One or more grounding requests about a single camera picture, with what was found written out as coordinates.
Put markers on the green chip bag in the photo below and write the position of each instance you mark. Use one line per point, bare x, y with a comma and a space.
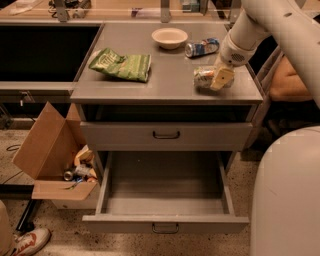
128, 67

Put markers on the blue pepsi can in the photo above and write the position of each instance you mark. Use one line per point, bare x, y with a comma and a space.
202, 48

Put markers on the open grey lower drawer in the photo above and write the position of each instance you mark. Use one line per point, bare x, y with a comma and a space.
165, 193

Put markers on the open cardboard box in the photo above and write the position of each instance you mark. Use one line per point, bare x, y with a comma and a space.
50, 149

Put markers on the seated person in shorts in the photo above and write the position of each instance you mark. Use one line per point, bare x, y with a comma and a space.
286, 85

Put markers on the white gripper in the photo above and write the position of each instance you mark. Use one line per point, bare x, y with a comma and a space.
232, 53

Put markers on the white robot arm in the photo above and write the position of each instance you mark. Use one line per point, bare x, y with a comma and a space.
285, 218

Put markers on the grey drawer cabinet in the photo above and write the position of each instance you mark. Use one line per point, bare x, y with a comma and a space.
169, 94

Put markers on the white paper bowl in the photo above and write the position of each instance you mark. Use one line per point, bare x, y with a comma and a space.
169, 38

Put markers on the can inside cardboard box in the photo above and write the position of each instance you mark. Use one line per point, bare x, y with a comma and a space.
69, 175

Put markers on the white red sneaker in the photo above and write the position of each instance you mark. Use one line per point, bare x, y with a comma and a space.
31, 242

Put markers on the closed grey upper drawer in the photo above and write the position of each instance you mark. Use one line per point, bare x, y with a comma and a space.
165, 136

